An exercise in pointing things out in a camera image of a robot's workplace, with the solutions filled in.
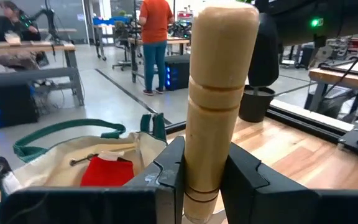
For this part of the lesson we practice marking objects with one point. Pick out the beige green gardening bag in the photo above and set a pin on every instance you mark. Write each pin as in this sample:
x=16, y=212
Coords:
x=57, y=155

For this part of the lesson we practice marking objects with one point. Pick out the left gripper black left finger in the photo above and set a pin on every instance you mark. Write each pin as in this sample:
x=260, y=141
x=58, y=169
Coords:
x=104, y=205

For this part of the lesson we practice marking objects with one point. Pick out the silver aluminium extrusion bar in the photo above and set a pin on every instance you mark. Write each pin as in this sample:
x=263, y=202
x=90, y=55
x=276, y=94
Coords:
x=309, y=115

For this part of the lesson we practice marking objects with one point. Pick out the wooden top table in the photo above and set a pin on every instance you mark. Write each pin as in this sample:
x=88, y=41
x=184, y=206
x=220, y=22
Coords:
x=176, y=40
x=337, y=77

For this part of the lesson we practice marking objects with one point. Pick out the red white garden glove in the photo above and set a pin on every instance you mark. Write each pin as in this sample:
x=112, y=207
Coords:
x=107, y=172

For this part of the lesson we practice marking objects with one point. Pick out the blue storage bin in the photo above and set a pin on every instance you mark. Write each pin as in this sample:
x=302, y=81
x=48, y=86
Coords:
x=110, y=21

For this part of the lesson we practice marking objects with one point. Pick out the person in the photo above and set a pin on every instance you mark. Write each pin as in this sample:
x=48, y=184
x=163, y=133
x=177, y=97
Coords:
x=155, y=21
x=8, y=25

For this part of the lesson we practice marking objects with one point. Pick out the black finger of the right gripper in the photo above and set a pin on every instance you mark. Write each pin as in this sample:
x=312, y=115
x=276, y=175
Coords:
x=263, y=53

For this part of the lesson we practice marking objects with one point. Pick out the wooden top workbench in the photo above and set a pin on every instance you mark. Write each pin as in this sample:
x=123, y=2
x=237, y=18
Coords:
x=26, y=46

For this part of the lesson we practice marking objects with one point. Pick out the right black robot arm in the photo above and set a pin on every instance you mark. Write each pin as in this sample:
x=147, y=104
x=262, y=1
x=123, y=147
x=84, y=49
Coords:
x=337, y=18

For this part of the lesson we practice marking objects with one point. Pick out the black computer tower blue lights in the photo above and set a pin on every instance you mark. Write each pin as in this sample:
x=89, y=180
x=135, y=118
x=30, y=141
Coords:
x=11, y=105
x=179, y=71

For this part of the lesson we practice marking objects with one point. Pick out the black plant pot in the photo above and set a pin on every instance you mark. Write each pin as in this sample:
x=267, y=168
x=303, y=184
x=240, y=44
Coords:
x=255, y=105

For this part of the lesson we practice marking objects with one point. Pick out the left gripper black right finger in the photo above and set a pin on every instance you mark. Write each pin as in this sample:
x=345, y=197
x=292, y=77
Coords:
x=275, y=208

